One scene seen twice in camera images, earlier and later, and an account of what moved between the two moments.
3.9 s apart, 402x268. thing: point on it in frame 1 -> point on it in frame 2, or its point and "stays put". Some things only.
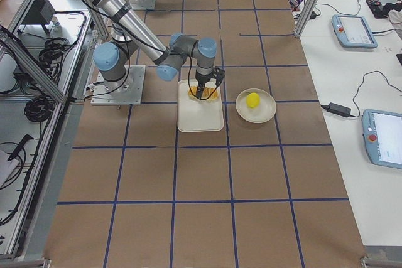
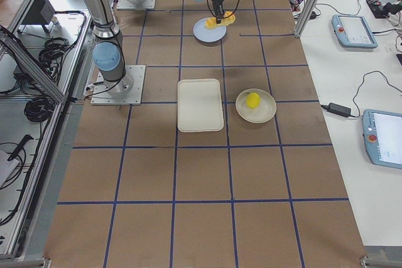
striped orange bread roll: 210,93 -> 228,18
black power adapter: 337,109 stays put
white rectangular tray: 194,115 stays put
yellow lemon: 252,100 stays put
